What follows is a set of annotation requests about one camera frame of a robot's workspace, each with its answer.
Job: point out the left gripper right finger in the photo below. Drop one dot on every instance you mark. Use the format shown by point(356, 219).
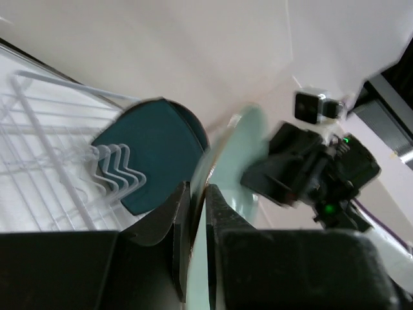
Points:
point(224, 229)

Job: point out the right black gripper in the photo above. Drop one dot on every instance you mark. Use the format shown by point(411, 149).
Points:
point(326, 176)

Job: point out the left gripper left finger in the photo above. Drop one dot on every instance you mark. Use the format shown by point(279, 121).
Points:
point(156, 252)

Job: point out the mint floral round plate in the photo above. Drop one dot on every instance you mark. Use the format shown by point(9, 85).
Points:
point(240, 143)

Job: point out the teal square plate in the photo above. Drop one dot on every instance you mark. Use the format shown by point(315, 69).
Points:
point(162, 147)

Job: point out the smooth teal round plate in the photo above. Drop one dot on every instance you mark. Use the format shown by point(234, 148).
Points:
point(194, 123)

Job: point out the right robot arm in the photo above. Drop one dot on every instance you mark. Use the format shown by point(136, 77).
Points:
point(395, 251)

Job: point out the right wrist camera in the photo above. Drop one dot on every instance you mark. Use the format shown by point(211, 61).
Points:
point(314, 105)

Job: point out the white wire dish rack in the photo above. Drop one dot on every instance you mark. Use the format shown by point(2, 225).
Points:
point(52, 177)

